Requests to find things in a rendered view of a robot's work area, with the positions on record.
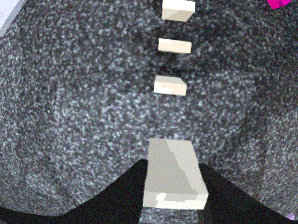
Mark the magenta cube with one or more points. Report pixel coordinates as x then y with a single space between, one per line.
278 3

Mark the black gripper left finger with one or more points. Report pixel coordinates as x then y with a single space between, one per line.
119 203

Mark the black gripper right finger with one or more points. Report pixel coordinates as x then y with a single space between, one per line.
227 204

